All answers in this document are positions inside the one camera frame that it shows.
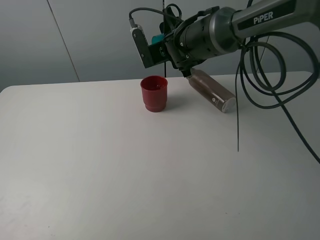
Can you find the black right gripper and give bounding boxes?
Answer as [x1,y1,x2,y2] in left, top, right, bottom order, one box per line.
[159,21,208,78]

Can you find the teal transparent plastic cup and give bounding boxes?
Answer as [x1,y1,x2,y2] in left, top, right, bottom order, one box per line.
[151,33,165,45]

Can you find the smoky brown transparent bottle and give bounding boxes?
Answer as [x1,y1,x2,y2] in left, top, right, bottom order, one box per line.
[187,68,236,113]

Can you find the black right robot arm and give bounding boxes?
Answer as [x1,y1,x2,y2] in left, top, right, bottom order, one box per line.
[163,0,320,77]

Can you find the red plastic cup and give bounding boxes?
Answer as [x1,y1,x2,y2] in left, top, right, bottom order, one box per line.
[140,75,168,113]

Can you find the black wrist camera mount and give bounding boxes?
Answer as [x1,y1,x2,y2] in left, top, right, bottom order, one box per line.
[130,24,172,69]

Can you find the black camera cable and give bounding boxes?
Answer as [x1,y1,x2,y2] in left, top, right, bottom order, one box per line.
[128,0,320,165]

